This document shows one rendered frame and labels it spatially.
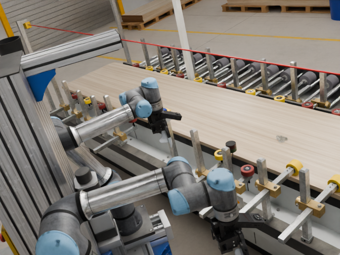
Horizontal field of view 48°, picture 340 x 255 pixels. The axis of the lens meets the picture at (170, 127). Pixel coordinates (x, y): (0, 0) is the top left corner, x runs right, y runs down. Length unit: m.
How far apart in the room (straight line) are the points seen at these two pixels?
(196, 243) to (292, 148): 1.19
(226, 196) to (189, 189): 0.10
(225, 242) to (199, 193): 0.20
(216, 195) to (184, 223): 2.33
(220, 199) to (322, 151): 1.46
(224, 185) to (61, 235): 0.46
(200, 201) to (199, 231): 2.23
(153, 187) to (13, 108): 0.48
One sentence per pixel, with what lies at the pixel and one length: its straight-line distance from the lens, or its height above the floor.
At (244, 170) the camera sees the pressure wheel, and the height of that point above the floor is 0.91.
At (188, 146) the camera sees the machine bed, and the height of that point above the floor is 0.79.
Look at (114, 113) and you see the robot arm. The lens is 1.66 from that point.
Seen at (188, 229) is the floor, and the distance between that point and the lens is 3.36.
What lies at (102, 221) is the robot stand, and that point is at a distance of 1.58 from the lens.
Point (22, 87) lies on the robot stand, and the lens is 1.21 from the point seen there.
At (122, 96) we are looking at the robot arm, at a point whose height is 1.65.
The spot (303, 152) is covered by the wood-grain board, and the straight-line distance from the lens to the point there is 2.49.
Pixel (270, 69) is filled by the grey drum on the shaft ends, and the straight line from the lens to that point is 3.78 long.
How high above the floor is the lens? 2.34
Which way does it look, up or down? 29 degrees down
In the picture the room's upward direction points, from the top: 14 degrees counter-clockwise
